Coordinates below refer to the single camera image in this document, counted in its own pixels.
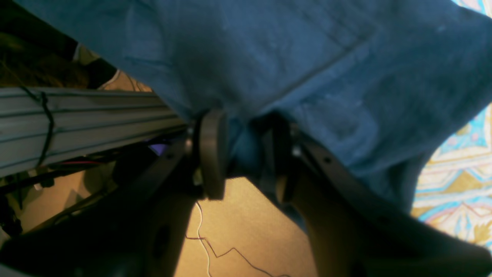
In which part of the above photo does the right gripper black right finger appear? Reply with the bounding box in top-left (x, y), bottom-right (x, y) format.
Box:
top-left (264, 115), bottom-right (491, 277)

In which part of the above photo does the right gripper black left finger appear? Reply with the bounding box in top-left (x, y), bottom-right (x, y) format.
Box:
top-left (1, 109), bottom-right (228, 277)

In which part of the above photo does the dark navy t-shirt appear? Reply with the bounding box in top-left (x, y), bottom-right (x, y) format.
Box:
top-left (17, 0), bottom-right (492, 214)

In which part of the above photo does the patterned colourful tablecloth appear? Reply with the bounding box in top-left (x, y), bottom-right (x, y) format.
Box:
top-left (411, 0), bottom-right (491, 250)

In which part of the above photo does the grey aluminium frame rail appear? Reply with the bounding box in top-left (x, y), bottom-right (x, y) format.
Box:
top-left (0, 87), bottom-right (185, 177)

